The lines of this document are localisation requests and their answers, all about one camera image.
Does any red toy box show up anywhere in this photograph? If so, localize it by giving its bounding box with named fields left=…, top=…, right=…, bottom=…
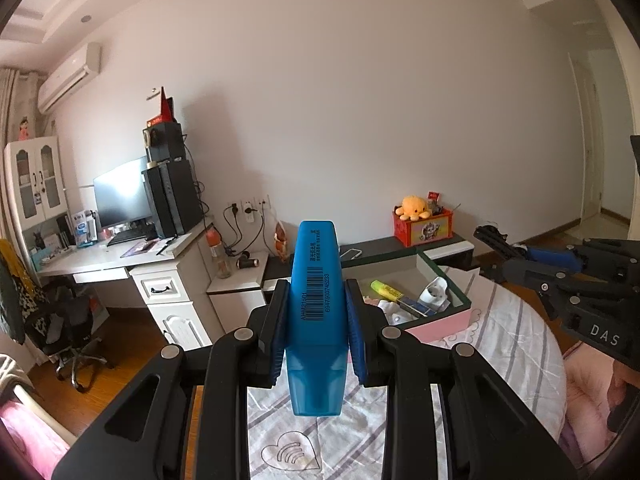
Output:
left=393, top=207, right=455, bottom=248

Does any black computer tower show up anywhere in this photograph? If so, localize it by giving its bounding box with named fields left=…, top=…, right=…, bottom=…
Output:
left=142, top=159, right=204, bottom=239

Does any white air conditioner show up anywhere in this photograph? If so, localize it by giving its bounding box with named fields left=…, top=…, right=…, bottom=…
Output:
left=39, top=42, right=102, bottom=113

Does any red gift box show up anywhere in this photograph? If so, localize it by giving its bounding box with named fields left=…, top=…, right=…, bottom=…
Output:
left=146, top=86, right=177, bottom=129

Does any black speaker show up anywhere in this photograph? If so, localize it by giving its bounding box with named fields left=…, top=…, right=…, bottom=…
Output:
left=142, top=122, right=187, bottom=163

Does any blue and white box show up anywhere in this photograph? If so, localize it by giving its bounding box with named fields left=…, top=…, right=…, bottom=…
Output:
left=72, top=210, right=99, bottom=246

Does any blue and gold case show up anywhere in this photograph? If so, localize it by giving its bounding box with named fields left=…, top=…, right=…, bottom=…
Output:
left=397, top=296, right=431, bottom=318

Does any orange-capped clear bottle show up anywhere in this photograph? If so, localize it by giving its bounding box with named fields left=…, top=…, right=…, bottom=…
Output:
left=207, top=227, right=234, bottom=281

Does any white desk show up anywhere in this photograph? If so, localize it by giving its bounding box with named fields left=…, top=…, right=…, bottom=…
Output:
left=37, top=220, right=227, bottom=352

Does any white glass-door cabinet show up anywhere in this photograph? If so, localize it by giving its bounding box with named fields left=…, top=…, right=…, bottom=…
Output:
left=4, top=135, right=69, bottom=234

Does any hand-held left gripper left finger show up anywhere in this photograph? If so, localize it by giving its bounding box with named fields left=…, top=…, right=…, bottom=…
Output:
left=52, top=279, right=291, bottom=480

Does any blue highlighter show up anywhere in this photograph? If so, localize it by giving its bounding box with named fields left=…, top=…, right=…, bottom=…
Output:
left=284, top=220, right=348, bottom=417

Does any black office chair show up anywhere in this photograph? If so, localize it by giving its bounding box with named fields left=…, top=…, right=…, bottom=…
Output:
left=25, top=280, right=114, bottom=392

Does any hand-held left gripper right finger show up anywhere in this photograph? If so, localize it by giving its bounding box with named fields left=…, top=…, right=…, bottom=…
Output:
left=344, top=279, right=573, bottom=480

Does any black computer monitor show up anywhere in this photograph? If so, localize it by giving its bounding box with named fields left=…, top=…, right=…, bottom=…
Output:
left=93, top=157, right=152, bottom=229

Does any white striped quilt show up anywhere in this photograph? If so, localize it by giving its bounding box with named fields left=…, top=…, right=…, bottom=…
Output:
left=240, top=265, right=568, bottom=480

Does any pink blanket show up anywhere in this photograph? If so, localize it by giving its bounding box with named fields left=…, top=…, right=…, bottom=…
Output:
left=557, top=345, right=640, bottom=467

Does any person's right hand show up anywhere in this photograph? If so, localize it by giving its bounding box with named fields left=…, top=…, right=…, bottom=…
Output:
left=609, top=359, right=640, bottom=411

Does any black power cable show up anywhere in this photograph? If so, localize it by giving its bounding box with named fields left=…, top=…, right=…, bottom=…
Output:
left=220, top=202, right=272, bottom=262

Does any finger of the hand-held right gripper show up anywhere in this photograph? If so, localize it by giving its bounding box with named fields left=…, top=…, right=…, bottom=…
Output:
left=515, top=245, right=594, bottom=274
left=501, top=256, right=584, bottom=319

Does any pink mouse pad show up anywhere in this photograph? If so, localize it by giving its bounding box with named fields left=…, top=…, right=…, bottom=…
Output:
left=120, top=240, right=167, bottom=257

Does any black keyboard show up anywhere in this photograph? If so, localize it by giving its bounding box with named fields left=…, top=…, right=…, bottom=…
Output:
left=106, top=230, right=152, bottom=247

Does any yellow octopus plush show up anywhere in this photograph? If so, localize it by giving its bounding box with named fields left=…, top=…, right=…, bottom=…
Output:
left=392, top=195, right=434, bottom=221

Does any yellow and grey garment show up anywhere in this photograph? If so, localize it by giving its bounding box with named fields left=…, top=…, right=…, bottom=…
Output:
left=0, top=237, right=39, bottom=347

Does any white door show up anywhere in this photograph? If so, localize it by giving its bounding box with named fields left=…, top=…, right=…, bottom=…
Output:
left=569, top=52, right=604, bottom=234

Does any torso anatomy model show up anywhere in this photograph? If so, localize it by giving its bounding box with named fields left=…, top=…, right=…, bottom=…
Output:
left=272, top=220, right=290, bottom=264

